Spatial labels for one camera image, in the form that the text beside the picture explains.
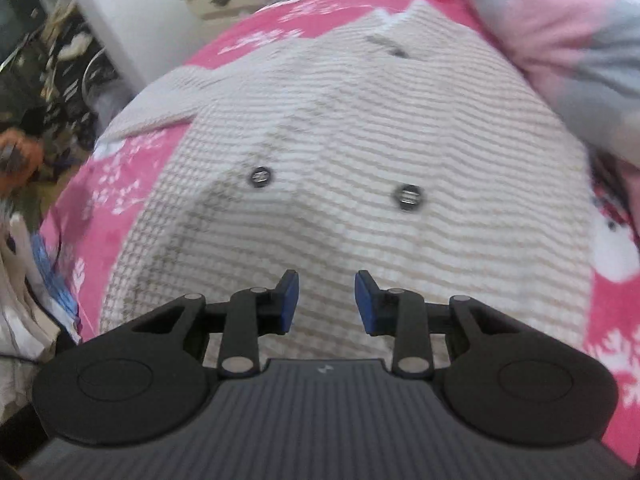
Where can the beige white checked garment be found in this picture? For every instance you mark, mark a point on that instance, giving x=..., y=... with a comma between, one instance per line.
x=350, y=125

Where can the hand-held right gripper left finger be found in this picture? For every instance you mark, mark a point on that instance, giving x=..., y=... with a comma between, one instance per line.
x=289, y=302

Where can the blue cloth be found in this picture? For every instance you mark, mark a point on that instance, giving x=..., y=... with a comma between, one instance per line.
x=55, y=280

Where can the orange object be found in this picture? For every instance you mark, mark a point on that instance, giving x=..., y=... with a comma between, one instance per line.
x=20, y=155

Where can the pink grey floral quilt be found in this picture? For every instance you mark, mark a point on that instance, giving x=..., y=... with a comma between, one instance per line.
x=565, y=25

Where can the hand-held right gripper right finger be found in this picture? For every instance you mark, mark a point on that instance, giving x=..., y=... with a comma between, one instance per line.
x=365, y=305

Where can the pink floral blanket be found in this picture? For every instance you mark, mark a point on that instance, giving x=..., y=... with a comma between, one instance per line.
x=615, y=320

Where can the pile of dark clutter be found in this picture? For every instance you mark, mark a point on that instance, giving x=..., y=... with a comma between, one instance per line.
x=60, y=70

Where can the white bags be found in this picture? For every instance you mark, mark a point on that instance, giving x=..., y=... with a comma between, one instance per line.
x=20, y=285

